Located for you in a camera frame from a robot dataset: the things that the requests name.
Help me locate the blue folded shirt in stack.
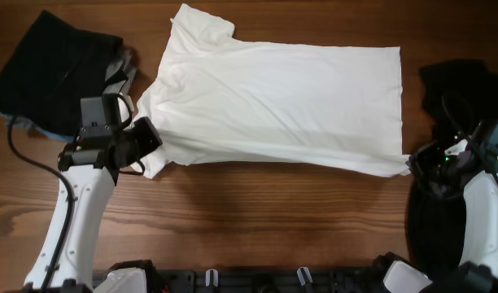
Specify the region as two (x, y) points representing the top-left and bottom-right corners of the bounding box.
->
(35, 127), (74, 143)

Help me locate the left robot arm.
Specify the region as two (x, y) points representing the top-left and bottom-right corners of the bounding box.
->
(7, 94), (162, 292)

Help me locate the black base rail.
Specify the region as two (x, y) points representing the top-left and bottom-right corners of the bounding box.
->
(92, 260), (396, 293)

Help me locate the black folded shirt on stack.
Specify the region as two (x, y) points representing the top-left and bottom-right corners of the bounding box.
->
(0, 11), (123, 136)

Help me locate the black unfolded garment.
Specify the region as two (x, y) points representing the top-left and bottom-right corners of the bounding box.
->
(407, 59), (498, 278)

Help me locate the white t-shirt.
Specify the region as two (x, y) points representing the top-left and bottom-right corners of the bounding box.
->
(137, 5), (408, 178)

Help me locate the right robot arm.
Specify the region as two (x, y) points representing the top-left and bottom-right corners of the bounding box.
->
(369, 121), (498, 292)

